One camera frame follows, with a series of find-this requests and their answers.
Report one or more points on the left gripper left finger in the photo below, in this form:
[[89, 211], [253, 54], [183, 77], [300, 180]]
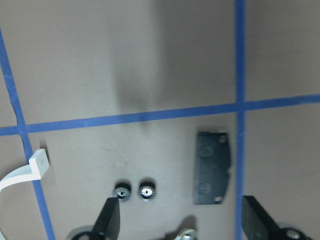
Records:
[[107, 225]]

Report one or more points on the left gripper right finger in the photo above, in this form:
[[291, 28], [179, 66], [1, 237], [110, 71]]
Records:
[[256, 223]]

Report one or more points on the small black bearing gear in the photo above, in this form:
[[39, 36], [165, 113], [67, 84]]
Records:
[[122, 191], [147, 189]]

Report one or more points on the curved brake shoe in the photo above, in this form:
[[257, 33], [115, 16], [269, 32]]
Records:
[[186, 234]]

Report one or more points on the black brake pad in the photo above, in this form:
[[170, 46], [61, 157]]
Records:
[[212, 167]]

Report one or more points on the white curved plastic bracket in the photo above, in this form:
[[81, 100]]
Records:
[[38, 165]]

